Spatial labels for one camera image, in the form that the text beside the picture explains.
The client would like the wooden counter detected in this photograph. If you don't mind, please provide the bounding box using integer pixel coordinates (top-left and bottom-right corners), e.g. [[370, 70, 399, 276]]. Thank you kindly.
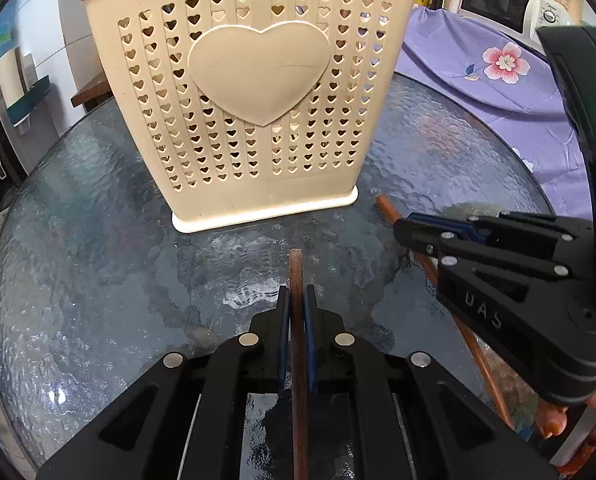
[[71, 71, 115, 112]]

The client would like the purple floral cloth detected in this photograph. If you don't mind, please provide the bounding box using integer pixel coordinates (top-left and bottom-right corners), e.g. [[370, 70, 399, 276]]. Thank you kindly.
[[392, 6, 596, 222]]

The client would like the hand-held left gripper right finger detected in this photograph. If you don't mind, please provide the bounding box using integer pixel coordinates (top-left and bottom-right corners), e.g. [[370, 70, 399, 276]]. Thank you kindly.
[[302, 284, 560, 480]]

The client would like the white microwave oven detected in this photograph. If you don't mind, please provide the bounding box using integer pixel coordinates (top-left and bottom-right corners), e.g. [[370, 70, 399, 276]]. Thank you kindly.
[[457, 0, 577, 44]]

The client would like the teal wall holder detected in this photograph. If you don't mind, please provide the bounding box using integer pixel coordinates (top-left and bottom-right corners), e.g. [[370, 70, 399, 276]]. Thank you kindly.
[[5, 75, 52, 132]]

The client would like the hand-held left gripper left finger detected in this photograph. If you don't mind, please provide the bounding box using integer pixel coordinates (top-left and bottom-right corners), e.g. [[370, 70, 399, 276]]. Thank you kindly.
[[37, 285, 292, 480]]

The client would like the cream heart-pattern utensil holder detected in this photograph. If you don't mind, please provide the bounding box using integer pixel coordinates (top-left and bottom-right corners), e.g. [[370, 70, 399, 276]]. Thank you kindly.
[[78, 0, 425, 235]]

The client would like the person's right hand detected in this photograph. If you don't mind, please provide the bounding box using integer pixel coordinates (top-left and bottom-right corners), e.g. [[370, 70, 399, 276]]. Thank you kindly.
[[534, 378, 596, 440]]

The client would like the long reddish brown chopstick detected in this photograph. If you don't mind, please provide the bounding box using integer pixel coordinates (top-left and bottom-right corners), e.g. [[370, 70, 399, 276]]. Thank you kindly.
[[375, 194, 515, 430]]

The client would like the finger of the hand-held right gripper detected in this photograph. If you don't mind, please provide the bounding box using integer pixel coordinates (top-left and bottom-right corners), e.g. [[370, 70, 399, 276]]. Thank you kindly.
[[393, 217, 575, 307], [406, 211, 594, 246]]

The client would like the thin dark brown chopstick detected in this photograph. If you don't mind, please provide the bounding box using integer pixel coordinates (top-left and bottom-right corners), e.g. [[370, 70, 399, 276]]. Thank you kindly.
[[288, 248, 310, 480]]

